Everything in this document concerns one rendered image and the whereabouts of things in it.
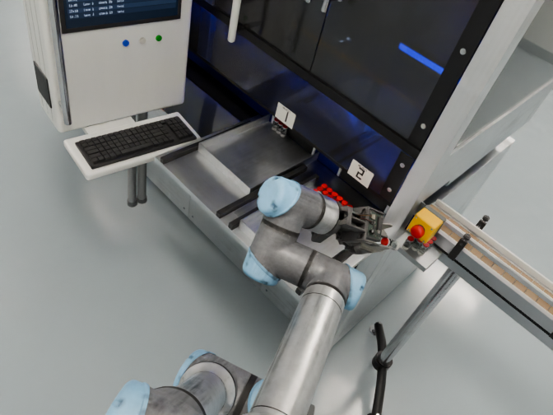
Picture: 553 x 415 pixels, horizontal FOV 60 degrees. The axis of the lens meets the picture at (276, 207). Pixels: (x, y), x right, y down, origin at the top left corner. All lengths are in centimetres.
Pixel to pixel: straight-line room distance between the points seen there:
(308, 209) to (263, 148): 88
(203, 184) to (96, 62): 54
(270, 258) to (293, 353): 20
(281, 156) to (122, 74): 62
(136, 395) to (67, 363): 154
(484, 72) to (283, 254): 66
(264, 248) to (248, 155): 85
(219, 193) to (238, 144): 26
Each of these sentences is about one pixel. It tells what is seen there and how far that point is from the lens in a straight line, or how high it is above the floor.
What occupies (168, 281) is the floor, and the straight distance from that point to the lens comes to 236.
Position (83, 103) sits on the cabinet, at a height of 91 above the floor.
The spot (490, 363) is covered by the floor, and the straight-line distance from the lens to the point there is 267.
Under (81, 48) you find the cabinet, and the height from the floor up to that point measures 111.
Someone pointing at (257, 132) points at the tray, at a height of 88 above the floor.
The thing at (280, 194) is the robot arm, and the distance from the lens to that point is 82.
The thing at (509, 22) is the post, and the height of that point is 160.
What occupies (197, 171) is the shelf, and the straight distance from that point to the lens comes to 158.
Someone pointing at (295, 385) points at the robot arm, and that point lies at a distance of 70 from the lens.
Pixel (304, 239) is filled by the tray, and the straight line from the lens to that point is 145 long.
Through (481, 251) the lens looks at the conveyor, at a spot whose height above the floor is 96.
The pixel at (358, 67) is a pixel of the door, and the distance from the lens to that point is 143.
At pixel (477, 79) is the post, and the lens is 125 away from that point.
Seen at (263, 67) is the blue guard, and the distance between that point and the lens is 168.
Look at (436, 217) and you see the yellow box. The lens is 149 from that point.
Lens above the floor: 195
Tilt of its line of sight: 45 degrees down
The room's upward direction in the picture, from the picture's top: 17 degrees clockwise
